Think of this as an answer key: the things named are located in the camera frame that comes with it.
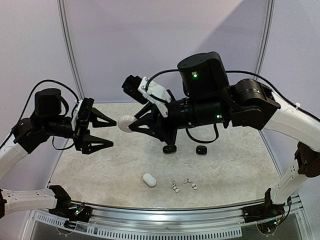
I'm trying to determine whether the camera cable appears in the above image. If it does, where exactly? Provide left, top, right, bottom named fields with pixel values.
left=144, top=68, right=320, bottom=145
left=0, top=79, right=81, bottom=151

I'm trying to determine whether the right aluminium frame post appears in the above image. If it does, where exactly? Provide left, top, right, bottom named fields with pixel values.
left=254, top=0, right=275, bottom=75

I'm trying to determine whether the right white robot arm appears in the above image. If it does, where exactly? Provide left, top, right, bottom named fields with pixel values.
left=122, top=51, right=320, bottom=218

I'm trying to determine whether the left camera cable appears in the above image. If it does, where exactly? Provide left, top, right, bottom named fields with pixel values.
left=0, top=79, right=81, bottom=151

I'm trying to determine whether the white oval earbud case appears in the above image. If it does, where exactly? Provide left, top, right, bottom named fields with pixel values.
left=142, top=173, right=157, bottom=188

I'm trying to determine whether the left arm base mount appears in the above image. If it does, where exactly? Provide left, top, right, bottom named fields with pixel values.
left=48, top=185, right=93, bottom=223

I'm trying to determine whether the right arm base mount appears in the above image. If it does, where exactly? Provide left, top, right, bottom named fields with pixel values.
left=241, top=188, right=292, bottom=226

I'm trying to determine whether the black oval earbud case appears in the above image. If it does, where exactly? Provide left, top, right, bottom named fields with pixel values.
left=162, top=145, right=177, bottom=155

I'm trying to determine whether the aluminium front rail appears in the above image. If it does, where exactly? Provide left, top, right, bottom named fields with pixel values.
left=23, top=193, right=311, bottom=240

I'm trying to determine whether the pink round earbud case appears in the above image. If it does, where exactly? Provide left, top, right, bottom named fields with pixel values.
left=117, top=115, right=137, bottom=133

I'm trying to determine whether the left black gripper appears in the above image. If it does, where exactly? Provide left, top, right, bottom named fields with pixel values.
left=43, top=106, right=117, bottom=154

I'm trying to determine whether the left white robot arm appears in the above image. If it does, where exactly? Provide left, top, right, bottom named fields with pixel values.
left=0, top=88, right=117, bottom=220

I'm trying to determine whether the left aluminium frame post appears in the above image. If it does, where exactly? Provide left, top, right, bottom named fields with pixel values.
left=57, top=0, right=85, bottom=98

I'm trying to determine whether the right camera cable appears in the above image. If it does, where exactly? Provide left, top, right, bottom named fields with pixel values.
left=144, top=68, right=320, bottom=145

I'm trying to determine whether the aluminium frame post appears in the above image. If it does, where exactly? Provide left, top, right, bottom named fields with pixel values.
left=57, top=0, right=85, bottom=98
left=254, top=0, right=275, bottom=75

